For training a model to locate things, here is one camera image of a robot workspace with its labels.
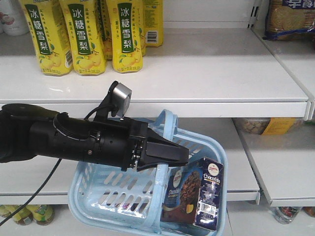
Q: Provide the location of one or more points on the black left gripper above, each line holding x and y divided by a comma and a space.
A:
122, 143

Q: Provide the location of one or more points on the yellow pear tea bottle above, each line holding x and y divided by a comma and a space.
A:
49, 36
81, 19
125, 31

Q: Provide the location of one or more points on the white pink-flower bottle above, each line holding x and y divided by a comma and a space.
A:
12, 18

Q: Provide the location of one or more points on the rear yellow tea bottle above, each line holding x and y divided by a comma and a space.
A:
153, 21

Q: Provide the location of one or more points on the lower shelf drink can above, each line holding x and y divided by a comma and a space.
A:
286, 214

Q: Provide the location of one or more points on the clear cookie tub yellow label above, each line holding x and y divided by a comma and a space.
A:
267, 126

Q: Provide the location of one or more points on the biscuit package blue label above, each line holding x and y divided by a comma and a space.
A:
288, 20

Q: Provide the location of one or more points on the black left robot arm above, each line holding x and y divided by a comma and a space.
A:
28, 130

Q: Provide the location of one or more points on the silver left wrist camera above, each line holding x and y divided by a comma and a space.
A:
116, 101

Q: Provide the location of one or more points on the white supermarket shelving unit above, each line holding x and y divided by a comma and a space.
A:
214, 65

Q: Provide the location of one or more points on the blue chocolate cookie box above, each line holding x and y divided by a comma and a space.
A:
193, 194

